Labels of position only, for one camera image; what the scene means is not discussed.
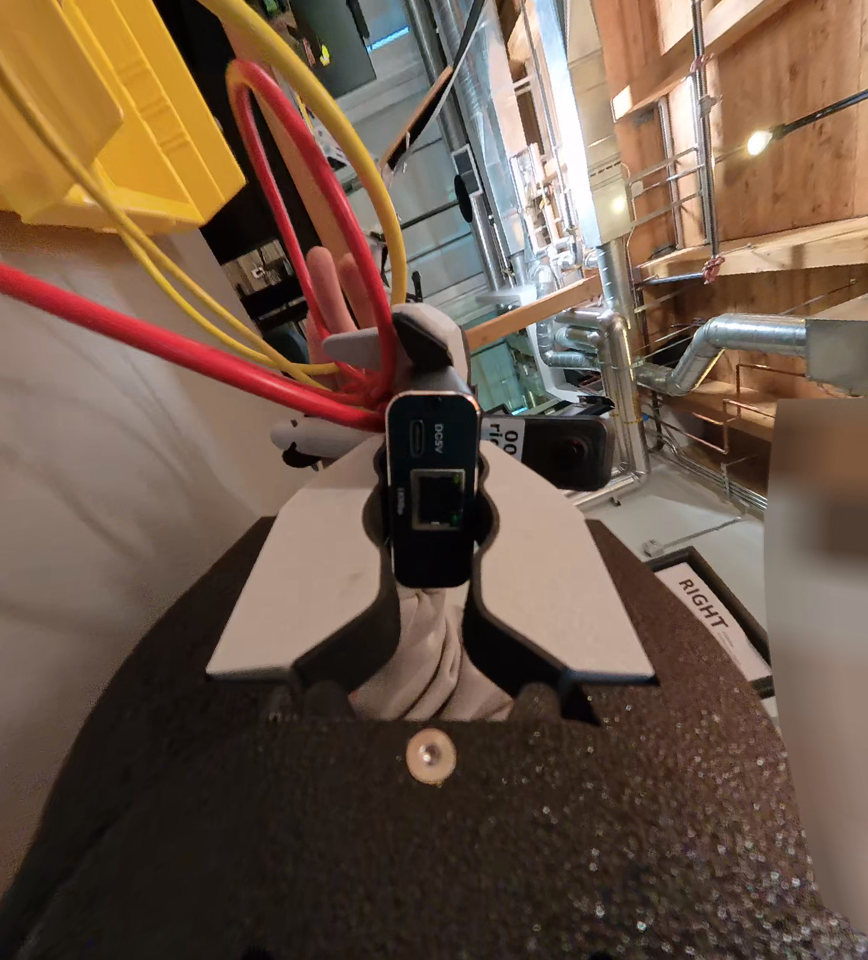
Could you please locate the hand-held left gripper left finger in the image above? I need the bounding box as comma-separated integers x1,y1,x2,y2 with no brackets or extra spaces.
207,438,405,691

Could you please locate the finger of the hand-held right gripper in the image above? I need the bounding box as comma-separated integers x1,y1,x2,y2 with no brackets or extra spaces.
391,302,474,395

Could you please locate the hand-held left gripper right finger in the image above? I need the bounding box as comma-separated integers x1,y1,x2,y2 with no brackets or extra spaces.
462,442,658,691

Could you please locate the black ethernet splitter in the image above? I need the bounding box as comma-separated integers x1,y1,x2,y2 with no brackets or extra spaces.
385,390,481,590

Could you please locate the yellow ethernet cable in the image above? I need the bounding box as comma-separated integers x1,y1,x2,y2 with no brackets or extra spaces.
0,0,410,391

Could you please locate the red ethernet cable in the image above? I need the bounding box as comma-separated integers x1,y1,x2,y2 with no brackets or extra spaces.
0,60,397,432

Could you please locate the yellow plastic bin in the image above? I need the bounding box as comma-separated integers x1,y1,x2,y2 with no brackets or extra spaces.
0,0,247,226

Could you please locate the person's right hand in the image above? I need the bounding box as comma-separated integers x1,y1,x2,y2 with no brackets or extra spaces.
305,246,396,395

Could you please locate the silver vertical pipe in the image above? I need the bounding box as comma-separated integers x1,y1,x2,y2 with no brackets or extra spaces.
550,240,652,481

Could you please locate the framed checker marker poster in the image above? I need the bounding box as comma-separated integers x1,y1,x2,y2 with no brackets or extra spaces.
644,546,776,699

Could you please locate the silver ventilation duct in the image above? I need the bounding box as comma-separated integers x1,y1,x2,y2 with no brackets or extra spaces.
636,296,868,399

